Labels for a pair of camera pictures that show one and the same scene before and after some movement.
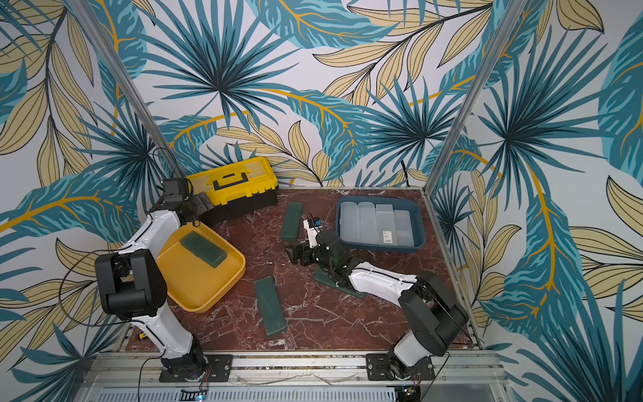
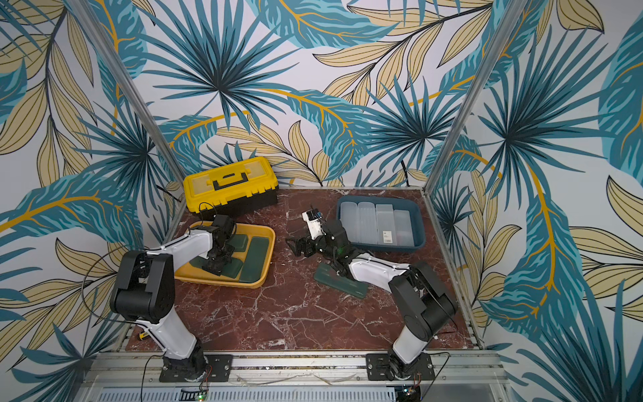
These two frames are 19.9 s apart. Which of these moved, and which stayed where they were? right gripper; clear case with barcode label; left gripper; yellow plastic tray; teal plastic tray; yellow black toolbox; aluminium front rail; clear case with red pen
Moved: yellow plastic tray; left gripper; right gripper
Stayed: clear case with barcode label; teal plastic tray; clear case with red pen; yellow black toolbox; aluminium front rail
